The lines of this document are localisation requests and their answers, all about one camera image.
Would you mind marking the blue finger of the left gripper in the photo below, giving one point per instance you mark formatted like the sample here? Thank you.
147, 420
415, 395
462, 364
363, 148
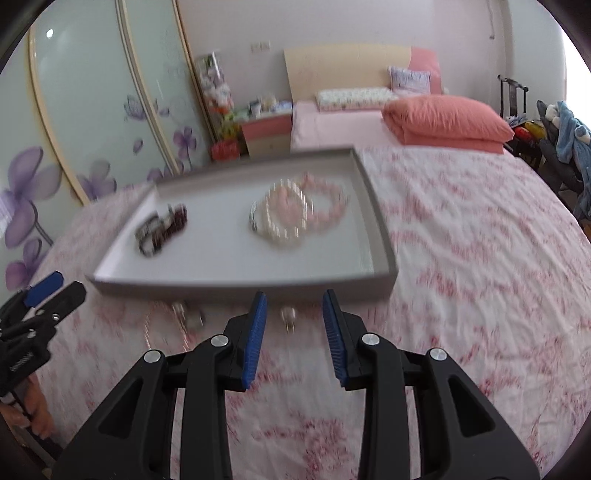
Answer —
45, 288
61, 304

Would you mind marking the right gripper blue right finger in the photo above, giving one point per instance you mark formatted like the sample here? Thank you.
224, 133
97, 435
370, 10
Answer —
344, 333

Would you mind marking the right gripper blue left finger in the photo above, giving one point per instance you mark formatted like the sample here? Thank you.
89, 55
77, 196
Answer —
245, 334

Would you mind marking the wide silver cuff bangle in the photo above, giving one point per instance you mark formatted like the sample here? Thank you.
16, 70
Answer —
151, 235

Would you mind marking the thin silver bangle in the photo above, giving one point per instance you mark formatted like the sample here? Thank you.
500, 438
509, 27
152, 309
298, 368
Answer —
258, 222

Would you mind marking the person's left hand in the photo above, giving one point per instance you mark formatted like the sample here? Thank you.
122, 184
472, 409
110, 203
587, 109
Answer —
35, 404

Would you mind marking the pearl earring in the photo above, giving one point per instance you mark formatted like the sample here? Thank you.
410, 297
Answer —
289, 316

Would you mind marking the grey cardboard tray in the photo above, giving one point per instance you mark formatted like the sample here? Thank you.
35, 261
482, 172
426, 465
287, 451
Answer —
199, 237

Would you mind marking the pink floral bed sheet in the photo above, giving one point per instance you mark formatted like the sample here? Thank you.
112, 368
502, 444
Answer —
492, 268

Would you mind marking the floral sliding wardrobe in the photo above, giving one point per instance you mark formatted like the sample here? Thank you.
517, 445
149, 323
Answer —
96, 96

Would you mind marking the pink nightstand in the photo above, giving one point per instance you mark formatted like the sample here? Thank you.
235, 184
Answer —
268, 135

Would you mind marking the floral white pillow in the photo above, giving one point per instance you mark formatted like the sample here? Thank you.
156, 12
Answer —
374, 98

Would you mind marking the salmon folded duvet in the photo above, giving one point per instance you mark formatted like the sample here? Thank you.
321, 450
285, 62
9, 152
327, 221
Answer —
447, 121

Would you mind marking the clear tube of plush toys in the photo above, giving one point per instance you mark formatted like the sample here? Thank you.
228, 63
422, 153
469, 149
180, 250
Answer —
216, 97

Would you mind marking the purple patterned pillow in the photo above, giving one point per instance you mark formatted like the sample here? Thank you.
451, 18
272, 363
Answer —
410, 80

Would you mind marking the beige pink headboard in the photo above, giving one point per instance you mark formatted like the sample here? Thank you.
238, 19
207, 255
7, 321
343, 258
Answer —
315, 68

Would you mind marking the dark wooden chair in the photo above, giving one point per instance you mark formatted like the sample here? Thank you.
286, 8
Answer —
513, 97

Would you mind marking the blue plush robe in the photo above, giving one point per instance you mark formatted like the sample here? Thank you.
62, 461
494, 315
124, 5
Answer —
574, 144

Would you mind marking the wall power socket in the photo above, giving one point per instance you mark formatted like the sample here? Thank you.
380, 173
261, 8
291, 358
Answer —
260, 47

